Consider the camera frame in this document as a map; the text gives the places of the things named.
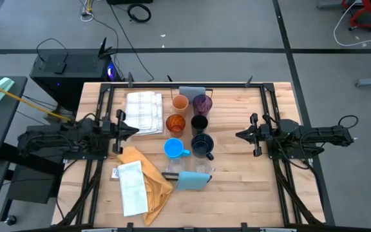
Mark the white plaid dish towel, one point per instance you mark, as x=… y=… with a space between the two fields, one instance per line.
x=143 y=111

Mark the black desk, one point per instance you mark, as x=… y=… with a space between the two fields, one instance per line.
x=2 y=129

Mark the black plastic cup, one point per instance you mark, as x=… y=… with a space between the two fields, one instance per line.
x=199 y=123

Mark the dark navy mug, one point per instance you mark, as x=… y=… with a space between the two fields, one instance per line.
x=202 y=144

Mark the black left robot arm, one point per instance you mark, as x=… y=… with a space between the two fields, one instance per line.
x=43 y=138

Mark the white folded cloth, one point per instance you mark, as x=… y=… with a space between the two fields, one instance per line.
x=132 y=190

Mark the black pedestal stand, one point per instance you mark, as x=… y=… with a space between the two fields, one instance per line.
x=34 y=180

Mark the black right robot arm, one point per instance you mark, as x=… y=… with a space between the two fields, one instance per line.
x=327 y=135

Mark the purple translucent tumbler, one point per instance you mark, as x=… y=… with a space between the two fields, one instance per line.
x=202 y=103

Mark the mint green stapler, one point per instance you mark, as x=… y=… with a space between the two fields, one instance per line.
x=2 y=87

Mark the yellow waffle cloth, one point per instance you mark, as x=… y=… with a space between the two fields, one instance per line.
x=159 y=190

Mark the amber translucent tumbler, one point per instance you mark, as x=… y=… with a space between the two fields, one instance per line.
x=176 y=124

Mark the black wifi antenna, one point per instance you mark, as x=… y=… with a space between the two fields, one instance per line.
x=103 y=48

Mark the black caster wheel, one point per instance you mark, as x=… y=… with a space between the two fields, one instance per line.
x=10 y=220

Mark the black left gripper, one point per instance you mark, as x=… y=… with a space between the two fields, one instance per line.
x=111 y=130

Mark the bright blue plastic mug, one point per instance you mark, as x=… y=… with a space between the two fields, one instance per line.
x=173 y=147

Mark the small white paper tag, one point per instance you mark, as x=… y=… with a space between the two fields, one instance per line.
x=115 y=173

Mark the small pale orange cup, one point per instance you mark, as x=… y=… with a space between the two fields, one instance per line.
x=180 y=102

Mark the black aluminium table frame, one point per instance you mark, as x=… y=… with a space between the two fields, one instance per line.
x=230 y=85

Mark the clear glass cup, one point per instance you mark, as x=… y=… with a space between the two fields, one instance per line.
x=202 y=165

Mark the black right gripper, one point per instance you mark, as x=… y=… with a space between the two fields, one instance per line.
x=264 y=134

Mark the black computer tower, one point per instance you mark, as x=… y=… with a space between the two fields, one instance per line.
x=76 y=80

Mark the small black box device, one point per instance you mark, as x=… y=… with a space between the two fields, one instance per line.
x=59 y=67

